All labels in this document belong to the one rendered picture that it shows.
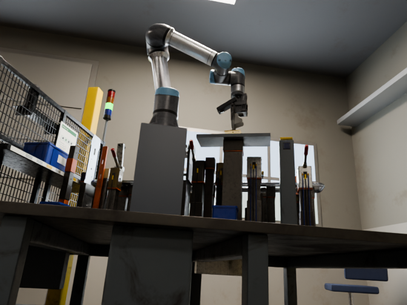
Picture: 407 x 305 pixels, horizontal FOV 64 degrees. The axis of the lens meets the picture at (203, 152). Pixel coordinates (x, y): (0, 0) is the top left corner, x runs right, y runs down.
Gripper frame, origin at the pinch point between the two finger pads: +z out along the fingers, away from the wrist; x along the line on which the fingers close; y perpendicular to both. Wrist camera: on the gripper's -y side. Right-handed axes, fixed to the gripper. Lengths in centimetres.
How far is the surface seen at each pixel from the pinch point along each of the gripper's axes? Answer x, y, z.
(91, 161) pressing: 26, -98, 7
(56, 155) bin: 1, -105, 11
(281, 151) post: -1.1, 24.2, 13.7
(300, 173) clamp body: 15.6, 33.0, 19.8
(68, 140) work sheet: 35, -126, -13
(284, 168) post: -1.0, 25.7, 22.2
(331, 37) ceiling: 200, 84, -207
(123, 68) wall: 168, -174, -170
